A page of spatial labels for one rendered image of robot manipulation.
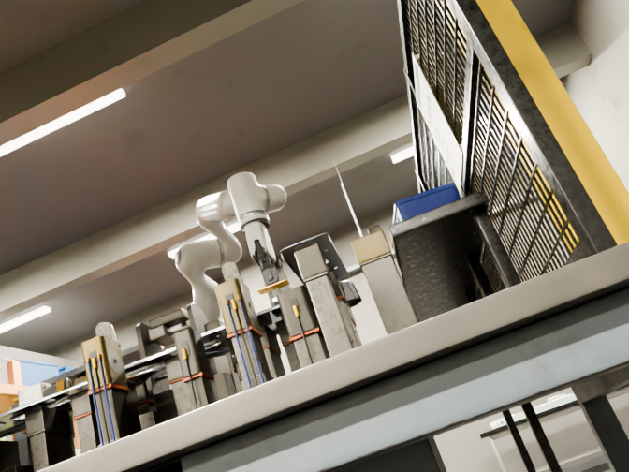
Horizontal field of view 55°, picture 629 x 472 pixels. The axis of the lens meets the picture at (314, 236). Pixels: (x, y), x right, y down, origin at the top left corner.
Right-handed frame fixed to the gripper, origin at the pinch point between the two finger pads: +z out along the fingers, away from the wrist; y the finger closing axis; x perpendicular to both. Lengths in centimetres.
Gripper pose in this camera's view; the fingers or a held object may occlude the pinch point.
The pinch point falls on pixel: (270, 277)
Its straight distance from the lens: 159.4
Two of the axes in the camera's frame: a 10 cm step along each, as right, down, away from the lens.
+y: -2.0, -3.5, -9.1
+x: 9.3, -3.6, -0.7
